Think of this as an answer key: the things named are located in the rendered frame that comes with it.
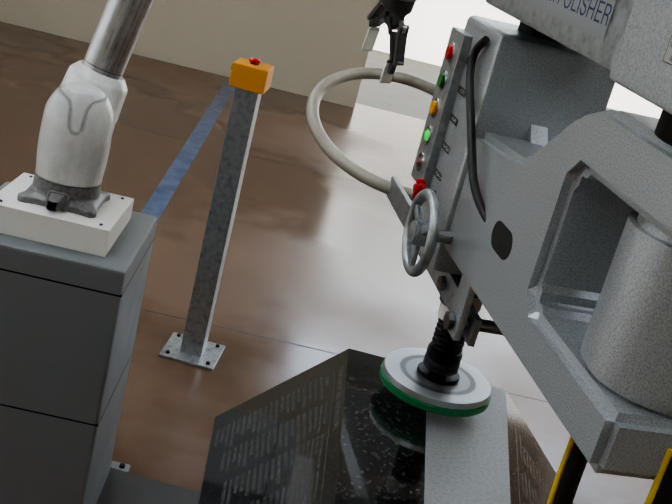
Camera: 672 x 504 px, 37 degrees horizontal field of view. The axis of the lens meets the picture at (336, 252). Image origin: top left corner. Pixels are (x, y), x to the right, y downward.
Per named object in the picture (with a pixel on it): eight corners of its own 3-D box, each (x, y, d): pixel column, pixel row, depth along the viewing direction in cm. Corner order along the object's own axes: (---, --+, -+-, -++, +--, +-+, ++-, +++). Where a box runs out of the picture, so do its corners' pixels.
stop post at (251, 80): (224, 348, 378) (288, 65, 341) (212, 371, 360) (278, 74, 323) (173, 333, 379) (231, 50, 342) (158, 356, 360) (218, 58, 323)
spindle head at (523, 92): (575, 347, 167) (669, 84, 151) (450, 328, 162) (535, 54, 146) (507, 261, 199) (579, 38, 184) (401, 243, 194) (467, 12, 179)
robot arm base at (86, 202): (9, 205, 227) (13, 181, 225) (37, 181, 248) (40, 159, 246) (90, 224, 228) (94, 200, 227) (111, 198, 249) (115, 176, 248)
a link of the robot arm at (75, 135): (29, 179, 229) (43, 85, 223) (38, 158, 246) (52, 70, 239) (101, 193, 233) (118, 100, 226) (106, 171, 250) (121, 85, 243)
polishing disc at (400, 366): (508, 391, 198) (510, 386, 198) (453, 421, 182) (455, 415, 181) (421, 344, 209) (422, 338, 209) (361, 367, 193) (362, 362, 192)
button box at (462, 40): (434, 191, 184) (478, 37, 174) (420, 189, 183) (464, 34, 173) (423, 177, 191) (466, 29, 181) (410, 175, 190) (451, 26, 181)
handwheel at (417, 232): (467, 299, 167) (493, 215, 162) (410, 290, 165) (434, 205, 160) (444, 263, 181) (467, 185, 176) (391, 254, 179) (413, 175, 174)
